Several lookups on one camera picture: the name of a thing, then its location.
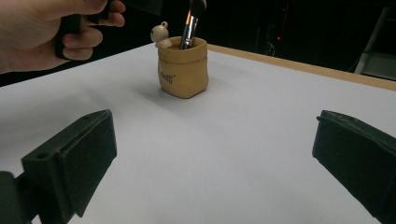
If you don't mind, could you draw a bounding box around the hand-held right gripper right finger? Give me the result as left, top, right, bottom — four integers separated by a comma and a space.
311, 109, 396, 224

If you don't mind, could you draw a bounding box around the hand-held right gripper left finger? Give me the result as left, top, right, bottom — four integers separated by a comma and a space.
21, 108, 119, 224

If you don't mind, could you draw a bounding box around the black makeup brush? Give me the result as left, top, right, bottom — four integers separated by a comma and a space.
179, 0, 207, 50

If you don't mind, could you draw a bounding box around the tan bag-shaped pen holder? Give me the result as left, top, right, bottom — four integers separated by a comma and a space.
149, 21, 209, 100

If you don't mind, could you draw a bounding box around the white board sheet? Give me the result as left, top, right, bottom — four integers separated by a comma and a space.
0, 42, 396, 224

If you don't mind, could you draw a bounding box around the white metal desk frame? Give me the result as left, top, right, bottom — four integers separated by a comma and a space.
354, 6, 396, 82

